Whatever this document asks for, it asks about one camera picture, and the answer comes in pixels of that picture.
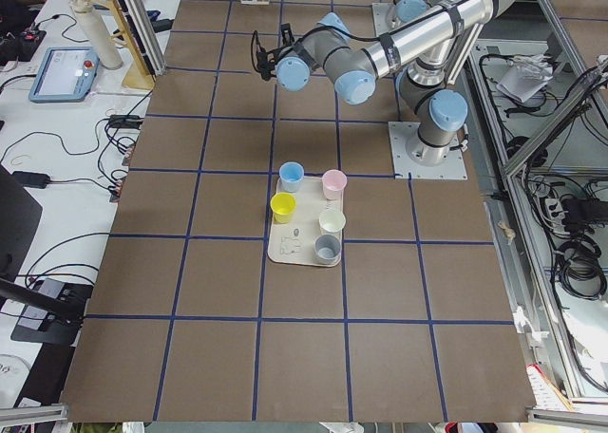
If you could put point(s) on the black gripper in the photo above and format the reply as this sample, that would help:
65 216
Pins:
267 67

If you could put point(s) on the black power adapter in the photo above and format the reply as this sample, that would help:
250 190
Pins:
32 179

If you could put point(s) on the pink plastic cup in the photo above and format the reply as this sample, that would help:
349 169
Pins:
333 184

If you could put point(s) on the beige plastic tray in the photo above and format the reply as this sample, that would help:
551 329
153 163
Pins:
293 242

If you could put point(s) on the grey plastic cup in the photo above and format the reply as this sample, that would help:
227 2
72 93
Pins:
327 249

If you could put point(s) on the white cylindrical bottle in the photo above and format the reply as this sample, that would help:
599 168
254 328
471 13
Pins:
95 30

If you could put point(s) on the wooden mug tree stand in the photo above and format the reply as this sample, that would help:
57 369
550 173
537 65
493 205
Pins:
138 75

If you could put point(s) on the blue teach pendant tablet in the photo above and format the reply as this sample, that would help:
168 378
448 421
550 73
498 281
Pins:
66 75

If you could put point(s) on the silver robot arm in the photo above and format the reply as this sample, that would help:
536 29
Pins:
426 49

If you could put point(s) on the yellow plastic cup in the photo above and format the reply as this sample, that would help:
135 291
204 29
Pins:
283 207

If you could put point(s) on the blue plastic cup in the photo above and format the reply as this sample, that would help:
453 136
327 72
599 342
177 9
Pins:
291 175

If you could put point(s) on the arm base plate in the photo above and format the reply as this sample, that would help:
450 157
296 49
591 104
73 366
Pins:
412 159
385 18

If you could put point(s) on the pale green plastic cup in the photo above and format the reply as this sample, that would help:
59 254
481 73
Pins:
331 222

